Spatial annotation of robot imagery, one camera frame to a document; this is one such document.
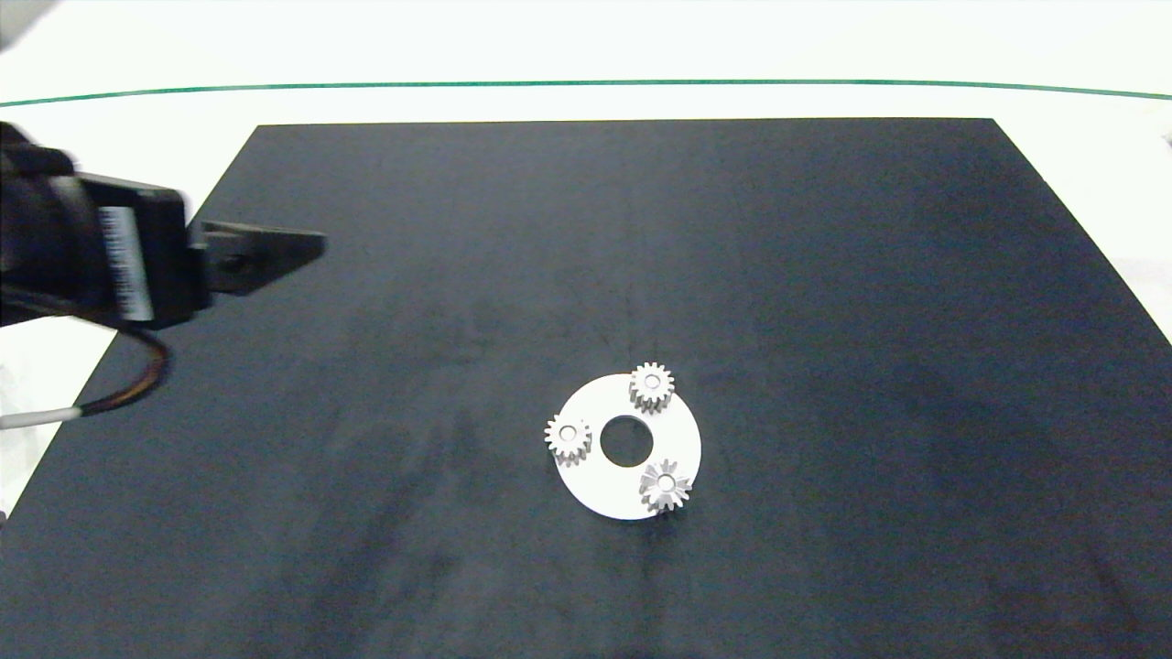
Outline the small steel planetary gear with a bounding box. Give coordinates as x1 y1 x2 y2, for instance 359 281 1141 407
628 362 676 416
544 414 592 468
638 459 693 514

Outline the round white carrier plate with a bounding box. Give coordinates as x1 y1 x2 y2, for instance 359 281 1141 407
552 372 703 522

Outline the green tape line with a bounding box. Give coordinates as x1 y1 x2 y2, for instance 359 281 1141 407
0 79 1172 108

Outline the dark mat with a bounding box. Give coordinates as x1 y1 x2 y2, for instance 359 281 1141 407
0 117 1172 659

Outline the boxy black wrist camera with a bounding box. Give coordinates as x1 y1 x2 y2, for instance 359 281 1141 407
76 174 208 331

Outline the black and white cable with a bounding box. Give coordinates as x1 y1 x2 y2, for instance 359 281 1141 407
0 324 171 431

